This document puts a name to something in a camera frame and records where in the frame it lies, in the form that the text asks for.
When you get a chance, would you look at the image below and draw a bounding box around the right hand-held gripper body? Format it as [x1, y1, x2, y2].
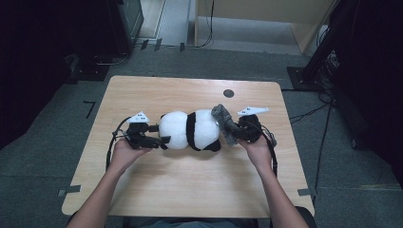
[237, 105, 271, 143]

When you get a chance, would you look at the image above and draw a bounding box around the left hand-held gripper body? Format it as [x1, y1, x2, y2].
[125, 110, 151, 150]

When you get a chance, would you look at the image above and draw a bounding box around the panda plush toy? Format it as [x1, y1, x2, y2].
[158, 108, 222, 153]

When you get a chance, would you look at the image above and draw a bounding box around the grey fluffy cloth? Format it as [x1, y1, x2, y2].
[210, 103, 242, 147]

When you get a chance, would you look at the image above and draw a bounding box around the person's right hand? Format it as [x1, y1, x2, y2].
[237, 133, 275, 172]

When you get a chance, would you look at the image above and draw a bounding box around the person's left hand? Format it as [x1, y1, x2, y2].
[108, 138, 154, 174]

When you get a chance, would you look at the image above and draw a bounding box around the black floor plate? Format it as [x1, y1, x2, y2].
[65, 53, 110, 85]

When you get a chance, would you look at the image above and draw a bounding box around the grey tape strip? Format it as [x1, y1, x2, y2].
[297, 187, 317, 198]
[57, 184, 82, 198]

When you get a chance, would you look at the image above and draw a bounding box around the black cabinet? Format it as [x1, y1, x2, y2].
[106, 0, 145, 56]

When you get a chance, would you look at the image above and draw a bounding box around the black metal stand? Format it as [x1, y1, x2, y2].
[300, 0, 359, 84]

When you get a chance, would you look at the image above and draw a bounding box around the dark curtain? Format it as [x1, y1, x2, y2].
[332, 0, 403, 188]
[0, 0, 108, 150]

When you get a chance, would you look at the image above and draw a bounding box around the light wooden furniture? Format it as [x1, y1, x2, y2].
[193, 0, 338, 55]

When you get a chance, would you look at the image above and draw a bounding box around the left hand-held gripper cable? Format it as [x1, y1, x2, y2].
[106, 116, 132, 170]

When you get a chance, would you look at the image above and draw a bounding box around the hand-held gripper cable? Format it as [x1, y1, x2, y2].
[259, 123, 279, 179]
[106, 116, 132, 170]

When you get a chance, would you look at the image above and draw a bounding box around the right hand-held gripper cable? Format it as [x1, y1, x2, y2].
[259, 123, 279, 179]

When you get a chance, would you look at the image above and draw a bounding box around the thin black floor cable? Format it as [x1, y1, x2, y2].
[289, 103, 332, 125]

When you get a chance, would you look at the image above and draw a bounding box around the black stand base plate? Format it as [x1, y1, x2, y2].
[286, 66, 321, 93]

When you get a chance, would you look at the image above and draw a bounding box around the long black floor cable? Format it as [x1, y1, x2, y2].
[312, 101, 334, 207]

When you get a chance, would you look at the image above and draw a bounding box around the hanging black cable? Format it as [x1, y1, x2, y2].
[194, 0, 216, 49]

